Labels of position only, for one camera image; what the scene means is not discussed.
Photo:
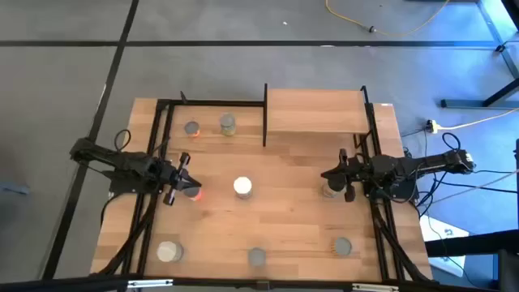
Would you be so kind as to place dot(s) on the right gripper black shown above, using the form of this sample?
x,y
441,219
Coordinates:
x,y
354,170

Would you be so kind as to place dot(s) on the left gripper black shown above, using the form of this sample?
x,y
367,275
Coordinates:
x,y
172,178

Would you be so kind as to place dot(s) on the tomatoes tin can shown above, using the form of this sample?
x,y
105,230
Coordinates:
x,y
333,189
243,185

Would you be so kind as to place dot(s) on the orange circle-pattern tin can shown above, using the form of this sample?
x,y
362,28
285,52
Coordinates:
x,y
195,196

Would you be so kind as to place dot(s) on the orange label tin can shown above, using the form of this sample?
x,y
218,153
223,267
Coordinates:
x,y
191,128

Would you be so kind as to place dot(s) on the yellow dotted label tin can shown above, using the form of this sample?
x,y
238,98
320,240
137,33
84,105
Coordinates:
x,y
343,246

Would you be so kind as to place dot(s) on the blue-grey label tin can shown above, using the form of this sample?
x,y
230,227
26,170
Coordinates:
x,y
168,251

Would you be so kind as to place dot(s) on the corn tin can green-yellow label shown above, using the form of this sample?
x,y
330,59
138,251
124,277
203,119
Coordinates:
x,y
227,121

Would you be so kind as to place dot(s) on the blue salmon tin can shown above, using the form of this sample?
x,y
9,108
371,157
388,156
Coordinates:
x,y
257,256

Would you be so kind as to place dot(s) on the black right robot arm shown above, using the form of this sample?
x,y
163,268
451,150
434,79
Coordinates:
x,y
425,162

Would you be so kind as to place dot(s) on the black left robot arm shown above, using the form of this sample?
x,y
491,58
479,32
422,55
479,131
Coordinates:
x,y
121,160

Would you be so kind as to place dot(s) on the wooden shelf board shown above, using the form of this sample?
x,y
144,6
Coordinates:
x,y
316,111

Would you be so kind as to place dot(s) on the white paper sheet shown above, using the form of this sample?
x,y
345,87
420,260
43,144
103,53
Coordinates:
x,y
444,233

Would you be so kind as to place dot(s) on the metal stand legs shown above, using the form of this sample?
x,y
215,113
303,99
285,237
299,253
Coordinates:
x,y
462,104

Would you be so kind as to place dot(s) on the black metal crossbar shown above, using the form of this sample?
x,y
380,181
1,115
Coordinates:
x,y
81,284

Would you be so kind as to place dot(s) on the black desk bar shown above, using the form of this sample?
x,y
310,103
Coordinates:
x,y
478,243

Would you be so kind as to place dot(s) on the small black frame clip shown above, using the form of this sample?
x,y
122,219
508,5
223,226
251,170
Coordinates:
x,y
183,98

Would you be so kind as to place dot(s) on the black shelf post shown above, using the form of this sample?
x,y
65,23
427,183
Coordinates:
x,y
265,121
364,94

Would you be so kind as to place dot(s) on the black metal table frame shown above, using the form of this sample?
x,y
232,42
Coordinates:
x,y
247,103

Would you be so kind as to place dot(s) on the silver metal bracket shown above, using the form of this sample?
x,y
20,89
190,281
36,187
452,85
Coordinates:
x,y
150,283
375,287

